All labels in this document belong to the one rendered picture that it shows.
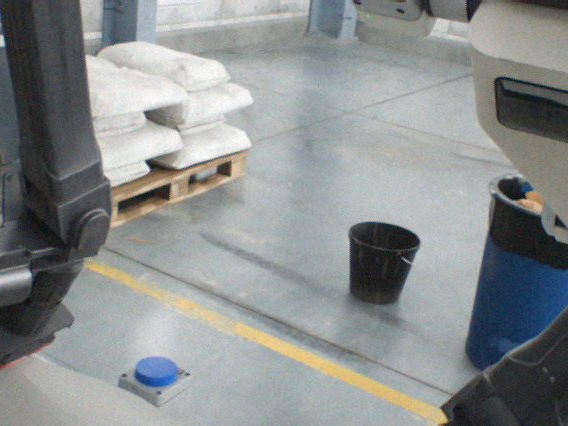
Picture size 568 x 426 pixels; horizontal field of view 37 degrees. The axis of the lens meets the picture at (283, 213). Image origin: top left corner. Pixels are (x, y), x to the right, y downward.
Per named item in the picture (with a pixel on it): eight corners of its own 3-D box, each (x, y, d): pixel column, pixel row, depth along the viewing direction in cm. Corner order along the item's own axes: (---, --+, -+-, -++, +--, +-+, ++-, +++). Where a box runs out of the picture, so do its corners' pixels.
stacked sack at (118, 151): (187, 154, 412) (190, 125, 406) (93, 185, 358) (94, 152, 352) (121, 133, 431) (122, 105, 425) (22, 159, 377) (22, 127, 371)
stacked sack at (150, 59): (235, 88, 448) (238, 60, 443) (183, 99, 413) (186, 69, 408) (140, 62, 480) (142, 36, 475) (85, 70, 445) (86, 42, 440)
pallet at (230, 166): (245, 175, 468) (248, 150, 463) (95, 235, 369) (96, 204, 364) (131, 139, 504) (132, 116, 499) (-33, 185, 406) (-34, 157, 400)
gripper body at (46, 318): (-44, 318, 85) (-21, 272, 81) (35, 286, 93) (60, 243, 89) (-7, 366, 84) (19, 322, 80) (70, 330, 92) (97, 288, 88)
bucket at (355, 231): (422, 293, 354) (433, 236, 344) (391, 317, 330) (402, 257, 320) (360, 270, 368) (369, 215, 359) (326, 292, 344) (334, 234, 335)
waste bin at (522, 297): (601, 357, 320) (648, 198, 296) (564, 417, 279) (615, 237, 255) (481, 313, 343) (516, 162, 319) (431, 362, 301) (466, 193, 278)
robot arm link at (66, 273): (101, 260, 82) (72, 217, 84) (41, 274, 77) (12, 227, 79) (74, 302, 86) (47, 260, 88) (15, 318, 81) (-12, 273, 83)
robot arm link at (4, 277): (116, 210, 78) (63, 163, 82) (7, 229, 69) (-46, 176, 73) (85, 311, 83) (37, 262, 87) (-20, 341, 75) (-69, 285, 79)
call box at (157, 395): (191, 408, 126) (194, 374, 124) (156, 433, 119) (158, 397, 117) (151, 388, 130) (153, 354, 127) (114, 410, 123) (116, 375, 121)
